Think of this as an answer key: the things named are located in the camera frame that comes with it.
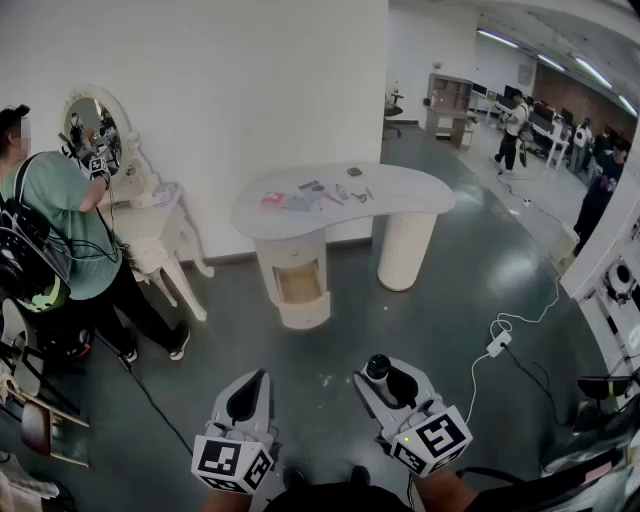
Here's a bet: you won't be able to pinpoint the white power strip with cable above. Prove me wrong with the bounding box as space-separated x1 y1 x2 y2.
464 272 564 426

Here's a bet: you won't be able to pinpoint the wooden shelf desk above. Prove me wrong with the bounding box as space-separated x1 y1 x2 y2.
424 73 479 150

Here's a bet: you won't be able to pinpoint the white cabinet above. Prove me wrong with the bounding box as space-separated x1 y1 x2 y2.
559 164 640 381

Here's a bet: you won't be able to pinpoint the wooden chair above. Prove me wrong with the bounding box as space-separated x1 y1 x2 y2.
0 384 92 469

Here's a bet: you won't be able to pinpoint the black frame grey chair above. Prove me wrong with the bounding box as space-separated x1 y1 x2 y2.
0 297 81 419

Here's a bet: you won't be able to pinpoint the row of office desks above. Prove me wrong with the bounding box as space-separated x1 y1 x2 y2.
472 82 574 171

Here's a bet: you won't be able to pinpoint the black office chair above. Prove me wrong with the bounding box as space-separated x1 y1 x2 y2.
383 91 404 139

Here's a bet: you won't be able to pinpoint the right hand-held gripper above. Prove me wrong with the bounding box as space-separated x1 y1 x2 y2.
352 357 474 479

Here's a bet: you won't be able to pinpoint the person's left forearm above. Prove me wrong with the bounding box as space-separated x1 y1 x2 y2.
199 489 251 512

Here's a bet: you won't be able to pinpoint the person's right forearm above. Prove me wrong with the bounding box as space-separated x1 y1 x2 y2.
409 468 479 512

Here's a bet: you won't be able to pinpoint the purple packets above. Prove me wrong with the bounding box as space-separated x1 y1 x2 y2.
152 182 180 206

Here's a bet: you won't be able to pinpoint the person's black clothing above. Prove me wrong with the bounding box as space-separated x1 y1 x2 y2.
262 477 416 512

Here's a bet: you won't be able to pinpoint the white stool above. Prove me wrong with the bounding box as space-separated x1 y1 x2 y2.
548 219 581 266

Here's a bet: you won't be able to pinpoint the grey and black equipment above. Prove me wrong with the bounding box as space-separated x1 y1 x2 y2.
542 369 640 512

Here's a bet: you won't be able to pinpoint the ornate white vanity with mirror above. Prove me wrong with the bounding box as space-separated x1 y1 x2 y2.
62 83 216 322

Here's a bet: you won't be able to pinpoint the white curved table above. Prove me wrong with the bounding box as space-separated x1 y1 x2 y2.
230 160 457 331

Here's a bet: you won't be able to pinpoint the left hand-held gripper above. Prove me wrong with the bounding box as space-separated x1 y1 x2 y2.
192 368 281 496

